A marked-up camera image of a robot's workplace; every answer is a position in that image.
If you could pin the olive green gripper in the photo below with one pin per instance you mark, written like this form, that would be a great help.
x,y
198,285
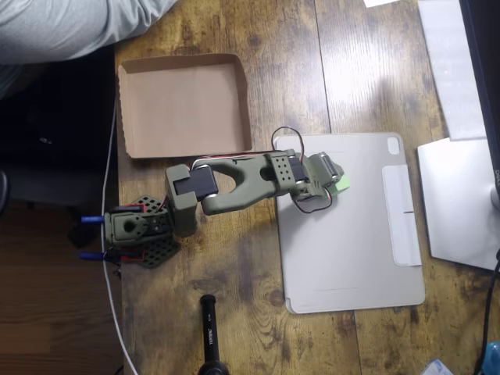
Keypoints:
x,y
329,169

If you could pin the green cube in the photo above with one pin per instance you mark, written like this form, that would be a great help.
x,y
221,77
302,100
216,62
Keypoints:
x,y
341,185

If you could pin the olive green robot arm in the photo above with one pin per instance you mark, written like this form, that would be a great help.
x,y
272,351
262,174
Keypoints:
x,y
250,170

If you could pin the brown cardboard tray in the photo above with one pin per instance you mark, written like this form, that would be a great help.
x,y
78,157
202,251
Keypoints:
x,y
179,109

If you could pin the tablet in grey case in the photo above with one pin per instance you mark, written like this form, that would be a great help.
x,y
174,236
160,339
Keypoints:
x,y
343,254

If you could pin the silver monitor stand base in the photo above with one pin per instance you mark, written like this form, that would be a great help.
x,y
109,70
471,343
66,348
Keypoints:
x,y
457,203

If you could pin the white foam sheet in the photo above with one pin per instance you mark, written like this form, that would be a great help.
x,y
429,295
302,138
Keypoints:
x,y
449,70

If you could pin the white paper sheet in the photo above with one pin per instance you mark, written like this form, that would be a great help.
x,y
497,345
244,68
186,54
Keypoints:
x,y
377,2

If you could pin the black monitor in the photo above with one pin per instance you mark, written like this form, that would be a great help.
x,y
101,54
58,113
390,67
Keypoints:
x,y
488,58

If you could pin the white and blue package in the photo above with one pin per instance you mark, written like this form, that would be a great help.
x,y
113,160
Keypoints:
x,y
437,369

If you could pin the blue round object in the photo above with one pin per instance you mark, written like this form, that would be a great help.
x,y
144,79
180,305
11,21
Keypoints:
x,y
494,357

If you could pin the person in grey shirt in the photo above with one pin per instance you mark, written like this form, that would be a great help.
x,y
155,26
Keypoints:
x,y
58,27

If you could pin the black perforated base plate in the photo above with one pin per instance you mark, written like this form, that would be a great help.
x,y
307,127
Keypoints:
x,y
160,252

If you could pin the black camera stand pole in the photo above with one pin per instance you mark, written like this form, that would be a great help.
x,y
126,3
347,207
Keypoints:
x,y
210,332

